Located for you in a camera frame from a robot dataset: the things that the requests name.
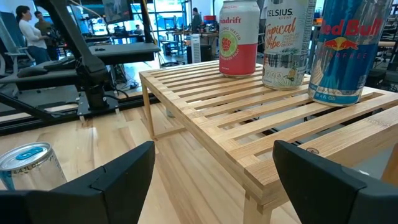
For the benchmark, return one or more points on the white Celsius Tropical Vibe can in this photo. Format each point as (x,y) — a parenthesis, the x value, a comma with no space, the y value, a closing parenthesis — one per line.
(286,46)

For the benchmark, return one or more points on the white tower heater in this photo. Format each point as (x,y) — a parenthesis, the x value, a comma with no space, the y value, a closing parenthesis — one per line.
(195,48)

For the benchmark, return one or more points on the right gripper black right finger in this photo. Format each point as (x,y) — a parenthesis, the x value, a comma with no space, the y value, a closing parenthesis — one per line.
(326,202)

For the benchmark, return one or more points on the grey office chair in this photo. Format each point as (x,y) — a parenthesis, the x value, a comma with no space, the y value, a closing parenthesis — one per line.
(12,53)

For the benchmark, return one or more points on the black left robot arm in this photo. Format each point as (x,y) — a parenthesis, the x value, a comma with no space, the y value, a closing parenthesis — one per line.
(90,68)

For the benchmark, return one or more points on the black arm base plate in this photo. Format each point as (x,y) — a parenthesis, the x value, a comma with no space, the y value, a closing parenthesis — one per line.
(82,109)

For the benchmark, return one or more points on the blue silver Red Bull can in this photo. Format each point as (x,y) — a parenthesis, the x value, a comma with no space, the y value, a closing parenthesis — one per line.
(345,62)
(31,168)

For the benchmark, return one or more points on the slatted wooden shelf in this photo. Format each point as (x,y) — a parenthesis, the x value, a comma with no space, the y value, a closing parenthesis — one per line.
(342,133)

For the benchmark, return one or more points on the grey red Spindrift can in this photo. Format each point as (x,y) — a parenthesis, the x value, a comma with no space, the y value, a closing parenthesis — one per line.
(239,59)

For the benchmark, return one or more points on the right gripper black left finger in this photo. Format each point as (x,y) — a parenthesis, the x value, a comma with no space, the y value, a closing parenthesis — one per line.
(93,205)

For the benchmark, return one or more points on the black desk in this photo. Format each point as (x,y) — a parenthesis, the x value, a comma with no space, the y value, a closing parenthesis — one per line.
(124,51)

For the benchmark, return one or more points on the person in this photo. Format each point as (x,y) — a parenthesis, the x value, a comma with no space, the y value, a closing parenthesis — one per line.
(196,20)
(31,37)
(43,26)

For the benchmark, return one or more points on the black keyboard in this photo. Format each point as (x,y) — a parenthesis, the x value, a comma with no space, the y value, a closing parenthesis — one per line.
(59,63)

